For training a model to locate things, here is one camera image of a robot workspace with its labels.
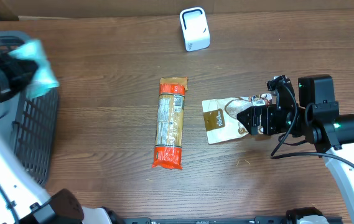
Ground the beige bread snack pouch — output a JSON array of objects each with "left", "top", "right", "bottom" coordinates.
[{"left": 202, "top": 93, "right": 272, "bottom": 144}]

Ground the orange spaghetti packet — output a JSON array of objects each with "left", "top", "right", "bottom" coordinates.
[{"left": 152, "top": 77, "right": 188, "bottom": 170}]

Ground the teal wet wipes pack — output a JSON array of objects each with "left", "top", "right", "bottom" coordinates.
[{"left": 9, "top": 39, "right": 60, "bottom": 100}]

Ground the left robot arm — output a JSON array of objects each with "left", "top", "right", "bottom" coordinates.
[{"left": 0, "top": 48, "right": 119, "bottom": 223}]

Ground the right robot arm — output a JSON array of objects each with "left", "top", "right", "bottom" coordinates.
[{"left": 237, "top": 74, "right": 354, "bottom": 223}]

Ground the white barcode scanner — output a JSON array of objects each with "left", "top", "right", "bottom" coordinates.
[{"left": 179, "top": 7, "right": 210, "bottom": 52}]

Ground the grey plastic mesh basket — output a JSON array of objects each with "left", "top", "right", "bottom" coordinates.
[{"left": 0, "top": 30, "right": 59, "bottom": 185}]

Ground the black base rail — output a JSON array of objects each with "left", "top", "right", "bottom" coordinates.
[{"left": 123, "top": 216, "right": 344, "bottom": 224}]

